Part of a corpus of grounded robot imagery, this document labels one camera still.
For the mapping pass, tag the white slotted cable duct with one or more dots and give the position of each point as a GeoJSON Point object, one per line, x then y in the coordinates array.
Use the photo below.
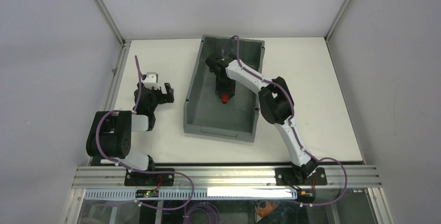
{"type": "Point", "coordinates": [185, 194]}

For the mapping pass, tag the left aluminium corner post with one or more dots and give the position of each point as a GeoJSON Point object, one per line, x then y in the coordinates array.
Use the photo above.
{"type": "Point", "coordinates": [109, 21]}

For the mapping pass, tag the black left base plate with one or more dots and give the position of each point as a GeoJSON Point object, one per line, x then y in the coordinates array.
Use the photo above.
{"type": "Point", "coordinates": [136, 179]}

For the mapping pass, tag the orange object under table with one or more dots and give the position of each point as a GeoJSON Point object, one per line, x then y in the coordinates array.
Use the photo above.
{"type": "Point", "coordinates": [265, 207]}

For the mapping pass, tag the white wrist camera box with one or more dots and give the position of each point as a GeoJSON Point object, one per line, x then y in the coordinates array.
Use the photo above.
{"type": "Point", "coordinates": [150, 80]}

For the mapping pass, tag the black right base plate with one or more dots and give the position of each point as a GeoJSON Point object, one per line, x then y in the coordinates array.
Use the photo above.
{"type": "Point", "coordinates": [287, 176]}

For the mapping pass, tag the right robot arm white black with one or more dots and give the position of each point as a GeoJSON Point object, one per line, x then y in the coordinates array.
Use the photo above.
{"type": "Point", "coordinates": [275, 103]}

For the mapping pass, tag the grey plastic bin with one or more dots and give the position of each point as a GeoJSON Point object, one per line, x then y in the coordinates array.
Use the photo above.
{"type": "Point", "coordinates": [204, 112]}

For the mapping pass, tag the red handled screwdriver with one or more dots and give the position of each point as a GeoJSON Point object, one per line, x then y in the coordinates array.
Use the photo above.
{"type": "Point", "coordinates": [225, 98]}

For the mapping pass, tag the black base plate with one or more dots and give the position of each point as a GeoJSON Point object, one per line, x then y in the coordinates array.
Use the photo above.
{"type": "Point", "coordinates": [287, 176]}
{"type": "Point", "coordinates": [136, 179]}

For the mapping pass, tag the right aluminium corner post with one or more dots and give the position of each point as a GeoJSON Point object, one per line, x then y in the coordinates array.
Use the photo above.
{"type": "Point", "coordinates": [336, 20]}

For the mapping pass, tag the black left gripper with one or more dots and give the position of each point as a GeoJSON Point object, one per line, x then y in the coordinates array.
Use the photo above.
{"type": "Point", "coordinates": [164, 95]}

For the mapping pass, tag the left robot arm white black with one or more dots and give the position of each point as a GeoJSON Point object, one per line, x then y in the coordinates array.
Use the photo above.
{"type": "Point", "coordinates": [110, 135]}

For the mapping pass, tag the aluminium corner post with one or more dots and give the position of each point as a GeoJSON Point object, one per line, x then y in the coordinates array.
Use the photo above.
{"type": "Point", "coordinates": [336, 20]}
{"type": "Point", "coordinates": [109, 21]}

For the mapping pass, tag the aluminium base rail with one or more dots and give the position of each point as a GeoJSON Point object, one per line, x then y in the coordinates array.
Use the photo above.
{"type": "Point", "coordinates": [111, 177]}

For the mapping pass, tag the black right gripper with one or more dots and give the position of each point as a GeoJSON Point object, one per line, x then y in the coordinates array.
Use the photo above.
{"type": "Point", "coordinates": [225, 89]}

